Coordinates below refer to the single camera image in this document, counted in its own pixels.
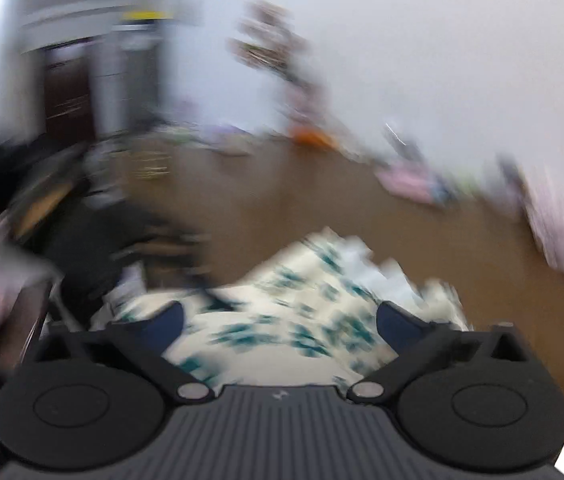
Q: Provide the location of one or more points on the cream teal flower garment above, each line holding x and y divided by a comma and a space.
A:
306, 316

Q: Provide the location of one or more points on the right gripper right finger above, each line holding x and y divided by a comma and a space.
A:
421, 347

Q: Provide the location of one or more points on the pink flower bouquet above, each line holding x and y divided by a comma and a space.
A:
270, 43

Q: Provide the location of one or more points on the light blue pink mesh garment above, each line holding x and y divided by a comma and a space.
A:
416, 182

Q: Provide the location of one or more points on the clear box of oranges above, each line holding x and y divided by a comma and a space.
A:
311, 137

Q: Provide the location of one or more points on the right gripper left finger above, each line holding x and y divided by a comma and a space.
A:
142, 344

